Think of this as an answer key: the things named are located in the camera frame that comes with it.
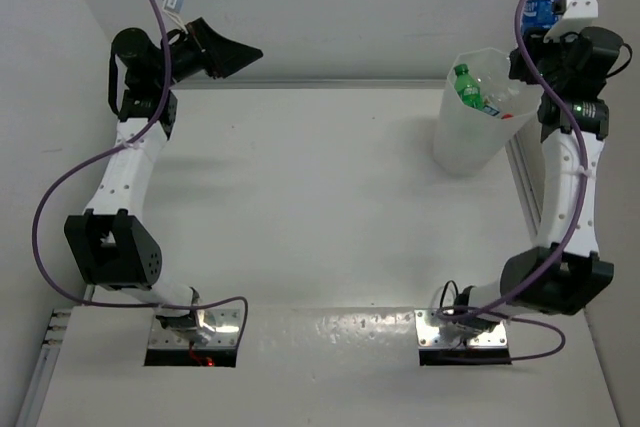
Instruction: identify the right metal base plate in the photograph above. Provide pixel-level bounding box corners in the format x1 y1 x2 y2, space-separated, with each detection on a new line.
414 308 508 351

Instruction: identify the blue white label clear bottle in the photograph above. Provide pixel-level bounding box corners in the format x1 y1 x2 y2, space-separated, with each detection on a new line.
483 85 521 117

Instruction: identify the blue label small bottle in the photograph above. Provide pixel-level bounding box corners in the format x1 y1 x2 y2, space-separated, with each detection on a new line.
520 0 563 37

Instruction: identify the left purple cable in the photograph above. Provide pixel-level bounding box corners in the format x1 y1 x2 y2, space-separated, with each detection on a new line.
31 0 249 343

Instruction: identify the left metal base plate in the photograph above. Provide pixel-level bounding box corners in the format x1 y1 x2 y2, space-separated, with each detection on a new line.
148 309 240 350

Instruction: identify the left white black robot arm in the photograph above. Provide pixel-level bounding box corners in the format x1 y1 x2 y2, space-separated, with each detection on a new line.
64 18 263 334

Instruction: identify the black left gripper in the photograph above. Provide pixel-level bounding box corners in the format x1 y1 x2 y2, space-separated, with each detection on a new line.
151 18 260 89

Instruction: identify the aluminium frame rail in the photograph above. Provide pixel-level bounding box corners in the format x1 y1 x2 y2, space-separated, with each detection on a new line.
14 79 151 427

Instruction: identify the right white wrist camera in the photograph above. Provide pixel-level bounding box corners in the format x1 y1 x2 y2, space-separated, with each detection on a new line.
544 0 599 43

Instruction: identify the black thin cable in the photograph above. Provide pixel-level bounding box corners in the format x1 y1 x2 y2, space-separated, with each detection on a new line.
438 280 461 318

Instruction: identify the white translucent plastic bin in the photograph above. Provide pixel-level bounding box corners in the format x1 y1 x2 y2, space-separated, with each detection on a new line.
433 48 539 176

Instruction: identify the metal base plate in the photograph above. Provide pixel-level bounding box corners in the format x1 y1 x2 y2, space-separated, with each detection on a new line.
148 309 240 350
414 308 508 351

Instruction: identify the clear unlabelled plastic bottle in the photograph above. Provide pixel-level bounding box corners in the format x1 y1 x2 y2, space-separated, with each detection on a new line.
474 57 512 99

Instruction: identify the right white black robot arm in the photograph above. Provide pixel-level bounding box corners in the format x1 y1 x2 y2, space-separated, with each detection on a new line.
440 26 626 331

